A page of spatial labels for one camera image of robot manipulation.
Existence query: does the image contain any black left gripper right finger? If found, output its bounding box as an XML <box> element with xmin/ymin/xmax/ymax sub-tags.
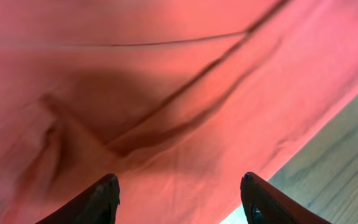
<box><xmin>241</xmin><ymin>172</ymin><xmax>329</xmax><ymax>224</ymax></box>

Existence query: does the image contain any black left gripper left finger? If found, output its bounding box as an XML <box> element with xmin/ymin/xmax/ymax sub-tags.
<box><xmin>37</xmin><ymin>174</ymin><xmax>120</xmax><ymax>224</ymax></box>

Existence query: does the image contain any red orange t-shirt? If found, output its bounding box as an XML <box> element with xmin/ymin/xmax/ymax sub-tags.
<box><xmin>0</xmin><ymin>0</ymin><xmax>358</xmax><ymax>223</ymax></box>

